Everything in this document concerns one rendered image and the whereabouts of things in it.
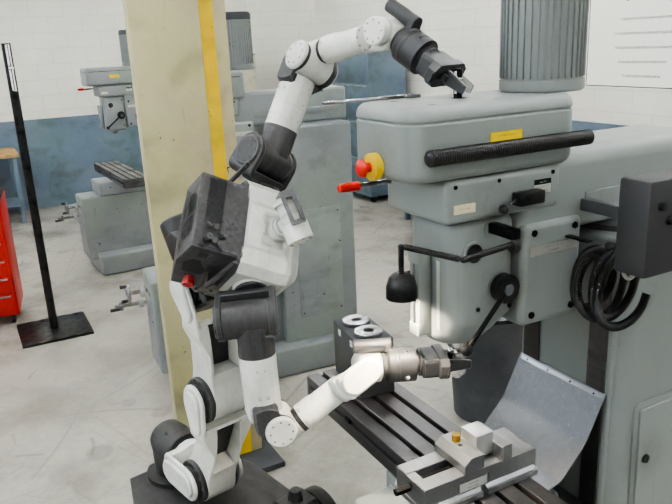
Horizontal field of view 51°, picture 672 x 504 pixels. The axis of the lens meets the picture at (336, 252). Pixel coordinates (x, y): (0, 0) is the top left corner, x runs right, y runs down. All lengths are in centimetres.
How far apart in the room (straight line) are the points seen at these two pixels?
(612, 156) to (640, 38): 488
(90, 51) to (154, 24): 735
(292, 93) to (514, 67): 56
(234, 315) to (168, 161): 160
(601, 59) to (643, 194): 544
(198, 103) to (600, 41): 457
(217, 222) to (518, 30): 83
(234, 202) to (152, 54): 149
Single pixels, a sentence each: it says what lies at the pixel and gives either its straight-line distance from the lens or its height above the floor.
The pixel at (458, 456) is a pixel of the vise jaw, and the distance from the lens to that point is 180.
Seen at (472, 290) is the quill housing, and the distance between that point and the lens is 165.
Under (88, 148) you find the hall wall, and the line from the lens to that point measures 1049.
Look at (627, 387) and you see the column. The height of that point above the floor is 112.
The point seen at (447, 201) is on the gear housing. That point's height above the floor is 169.
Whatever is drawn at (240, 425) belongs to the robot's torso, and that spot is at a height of 90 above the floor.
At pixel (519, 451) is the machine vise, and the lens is 190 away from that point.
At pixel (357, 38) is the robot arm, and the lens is 179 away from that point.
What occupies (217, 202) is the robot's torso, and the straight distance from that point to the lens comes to 171.
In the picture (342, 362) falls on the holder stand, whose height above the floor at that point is 101.
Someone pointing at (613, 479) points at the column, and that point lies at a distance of 215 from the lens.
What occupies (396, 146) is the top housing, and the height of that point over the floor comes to 181.
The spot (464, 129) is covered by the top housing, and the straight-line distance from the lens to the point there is 151.
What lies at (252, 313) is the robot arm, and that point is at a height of 143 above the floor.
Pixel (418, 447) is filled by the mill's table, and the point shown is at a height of 94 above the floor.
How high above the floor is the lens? 203
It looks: 17 degrees down
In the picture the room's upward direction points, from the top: 3 degrees counter-clockwise
